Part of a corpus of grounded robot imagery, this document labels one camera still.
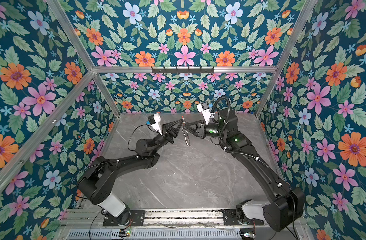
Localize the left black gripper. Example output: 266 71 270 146
150 119 181 155

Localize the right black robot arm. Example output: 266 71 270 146
185 97 306 232

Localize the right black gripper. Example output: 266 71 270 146
184 119 229 142

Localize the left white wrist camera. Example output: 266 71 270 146
148 113 163 135

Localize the black hook rail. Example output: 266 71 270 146
151 67 215 74

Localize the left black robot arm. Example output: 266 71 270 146
77 119 184 226

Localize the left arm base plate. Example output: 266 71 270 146
103 209 146 227

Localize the white perforated cable duct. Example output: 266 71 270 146
65 229 242 240

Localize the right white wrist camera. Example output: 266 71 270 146
197 103 215 125

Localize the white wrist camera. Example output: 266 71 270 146
197 103 215 125
148 113 163 135

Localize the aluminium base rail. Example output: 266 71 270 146
61 208 270 229

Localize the metal key organizer red handle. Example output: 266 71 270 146
182 118 191 147

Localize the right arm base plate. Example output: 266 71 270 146
220 209 264 226

